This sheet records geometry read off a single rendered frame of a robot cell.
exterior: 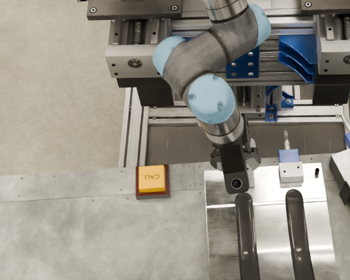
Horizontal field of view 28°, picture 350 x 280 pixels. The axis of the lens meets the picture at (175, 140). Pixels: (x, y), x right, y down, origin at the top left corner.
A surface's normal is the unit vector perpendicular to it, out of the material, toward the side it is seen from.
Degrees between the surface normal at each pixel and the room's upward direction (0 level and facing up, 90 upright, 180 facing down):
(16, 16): 0
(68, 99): 0
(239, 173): 40
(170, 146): 0
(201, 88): 12
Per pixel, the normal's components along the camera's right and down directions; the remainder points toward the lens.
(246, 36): 0.43, 0.33
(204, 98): -0.24, -0.36
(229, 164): -0.14, 0.17
